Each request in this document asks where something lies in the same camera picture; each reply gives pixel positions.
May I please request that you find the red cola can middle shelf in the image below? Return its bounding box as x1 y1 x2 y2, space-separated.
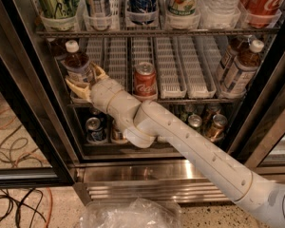
134 62 156 97

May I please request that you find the right fridge door frame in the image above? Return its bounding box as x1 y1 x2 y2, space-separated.
226 16 285 173

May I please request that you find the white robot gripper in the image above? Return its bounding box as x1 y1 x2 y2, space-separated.
65 62 127 113

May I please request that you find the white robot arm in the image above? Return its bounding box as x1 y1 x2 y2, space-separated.
66 65 285 228

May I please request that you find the steel fridge bottom grille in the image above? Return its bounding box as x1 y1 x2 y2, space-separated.
74 159 228 203

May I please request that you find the red cola bottle top shelf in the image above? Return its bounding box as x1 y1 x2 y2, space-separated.
240 0 283 29

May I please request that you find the left glass fridge door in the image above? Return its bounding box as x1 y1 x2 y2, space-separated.
0 0 76 188

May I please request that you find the green can shelf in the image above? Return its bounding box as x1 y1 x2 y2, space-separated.
188 114 202 132
32 0 84 20

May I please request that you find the orange cable on floor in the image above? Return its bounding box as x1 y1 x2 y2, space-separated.
43 187 54 228

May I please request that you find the blue can bottom shelf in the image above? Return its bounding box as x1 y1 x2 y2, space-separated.
85 117 106 143

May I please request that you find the clear plastic bin with bag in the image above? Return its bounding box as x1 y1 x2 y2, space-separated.
76 198 181 228

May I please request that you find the gold can bottom left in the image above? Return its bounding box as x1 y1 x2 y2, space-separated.
111 121 127 143

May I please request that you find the black cable on floor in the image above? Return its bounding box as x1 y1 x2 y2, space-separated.
0 187 48 228

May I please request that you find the white slotted tray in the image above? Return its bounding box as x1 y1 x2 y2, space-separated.
178 37 216 99
154 37 187 99
104 38 128 88

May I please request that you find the silver can top shelf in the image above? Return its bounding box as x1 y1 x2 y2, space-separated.
85 0 111 18

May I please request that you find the tea bottle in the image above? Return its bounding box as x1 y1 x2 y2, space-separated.
216 35 253 83
64 40 95 83
221 39 264 94
47 38 67 60

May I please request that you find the bronze can bottom right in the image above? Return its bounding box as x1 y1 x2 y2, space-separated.
205 114 228 139

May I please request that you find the green can top shelf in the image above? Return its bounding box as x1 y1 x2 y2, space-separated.
32 0 84 20

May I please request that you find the green can bottom shelf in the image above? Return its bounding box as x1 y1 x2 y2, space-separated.
188 114 202 132

